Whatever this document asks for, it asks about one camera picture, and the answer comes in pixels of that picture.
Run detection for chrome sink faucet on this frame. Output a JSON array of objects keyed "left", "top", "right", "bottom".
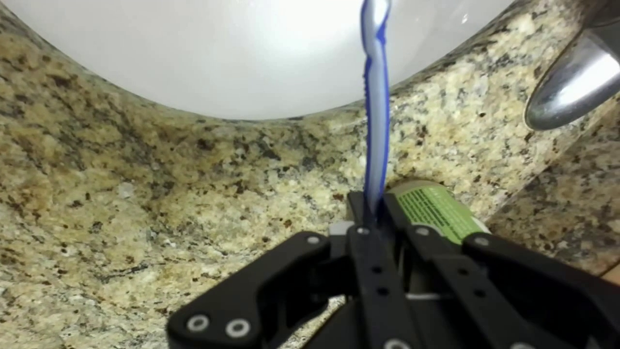
[{"left": 524, "top": 0, "right": 620, "bottom": 132}]

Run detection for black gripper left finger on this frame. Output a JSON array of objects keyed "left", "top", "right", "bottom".
[{"left": 165, "top": 189, "right": 423, "bottom": 349}]

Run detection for blue toothbrush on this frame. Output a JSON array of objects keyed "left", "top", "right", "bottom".
[{"left": 359, "top": 0, "right": 396, "bottom": 218}]

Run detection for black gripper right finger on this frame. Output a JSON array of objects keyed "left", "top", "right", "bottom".
[{"left": 382, "top": 192, "right": 620, "bottom": 349}]

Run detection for white sink basin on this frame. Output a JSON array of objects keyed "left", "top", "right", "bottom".
[{"left": 0, "top": 0, "right": 520, "bottom": 125}]

